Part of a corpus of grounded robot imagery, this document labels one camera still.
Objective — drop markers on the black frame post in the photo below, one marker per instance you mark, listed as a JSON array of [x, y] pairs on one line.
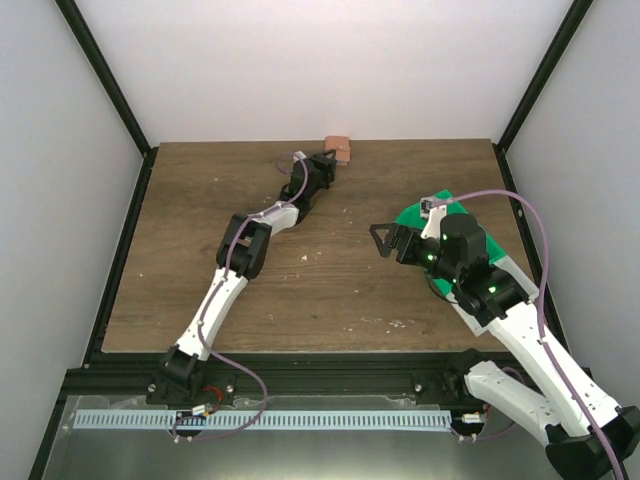
[[568, 27], [84, 37]]

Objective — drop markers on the left black frame post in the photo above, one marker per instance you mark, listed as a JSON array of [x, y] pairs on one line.
[[84, 37]]

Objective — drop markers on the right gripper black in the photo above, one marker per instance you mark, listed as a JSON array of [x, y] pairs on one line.
[[403, 242]]

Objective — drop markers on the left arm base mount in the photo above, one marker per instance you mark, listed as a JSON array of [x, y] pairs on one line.
[[202, 387]]

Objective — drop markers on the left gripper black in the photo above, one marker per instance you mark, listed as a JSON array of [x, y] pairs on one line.
[[324, 165]]

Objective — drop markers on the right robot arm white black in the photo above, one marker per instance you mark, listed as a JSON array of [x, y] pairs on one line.
[[584, 431]]

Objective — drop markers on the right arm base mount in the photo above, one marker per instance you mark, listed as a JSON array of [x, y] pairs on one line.
[[441, 379]]

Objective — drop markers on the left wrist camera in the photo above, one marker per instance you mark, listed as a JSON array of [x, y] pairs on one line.
[[299, 156]]

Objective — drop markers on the green plastic organizer tray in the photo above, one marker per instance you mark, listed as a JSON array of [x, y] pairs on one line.
[[461, 241]]

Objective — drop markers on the white slotted cable duct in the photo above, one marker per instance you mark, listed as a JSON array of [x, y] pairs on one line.
[[293, 420]]

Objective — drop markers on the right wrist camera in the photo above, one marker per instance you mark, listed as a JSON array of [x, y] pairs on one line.
[[433, 209]]

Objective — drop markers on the right black frame post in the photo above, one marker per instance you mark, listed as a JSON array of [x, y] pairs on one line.
[[568, 27]]

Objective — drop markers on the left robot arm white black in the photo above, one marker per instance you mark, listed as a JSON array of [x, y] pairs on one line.
[[240, 258]]

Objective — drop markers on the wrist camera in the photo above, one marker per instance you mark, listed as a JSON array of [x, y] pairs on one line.
[[433, 209], [299, 156]]

